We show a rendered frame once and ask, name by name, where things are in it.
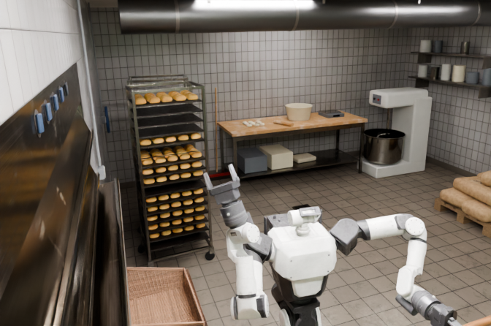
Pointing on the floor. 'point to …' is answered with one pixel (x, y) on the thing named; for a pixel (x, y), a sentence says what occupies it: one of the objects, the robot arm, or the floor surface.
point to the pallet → (462, 215)
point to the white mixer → (398, 133)
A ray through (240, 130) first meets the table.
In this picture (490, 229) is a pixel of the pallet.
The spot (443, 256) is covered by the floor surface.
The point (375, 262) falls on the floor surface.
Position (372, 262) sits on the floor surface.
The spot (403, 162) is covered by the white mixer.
